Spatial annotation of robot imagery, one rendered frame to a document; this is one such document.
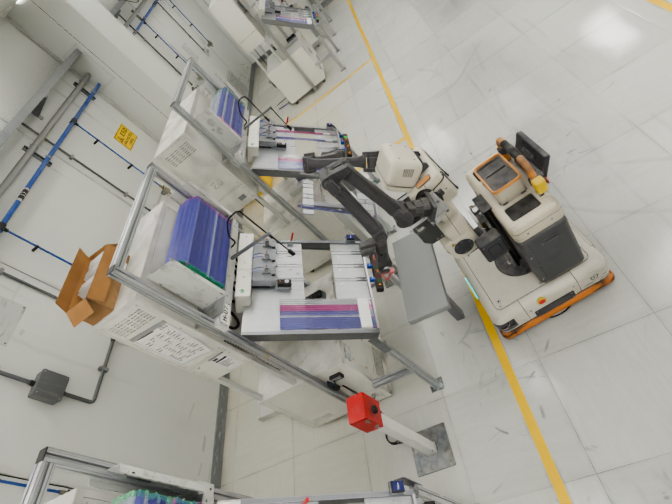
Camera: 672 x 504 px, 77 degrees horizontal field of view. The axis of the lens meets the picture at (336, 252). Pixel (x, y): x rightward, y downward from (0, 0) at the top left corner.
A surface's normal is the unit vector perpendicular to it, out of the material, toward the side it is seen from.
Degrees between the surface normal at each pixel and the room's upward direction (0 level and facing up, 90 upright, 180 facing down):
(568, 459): 0
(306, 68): 90
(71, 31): 90
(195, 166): 90
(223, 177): 90
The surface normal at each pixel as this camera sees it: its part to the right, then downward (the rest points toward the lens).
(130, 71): 0.10, 0.70
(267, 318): 0.11, -0.71
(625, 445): -0.59, -0.53
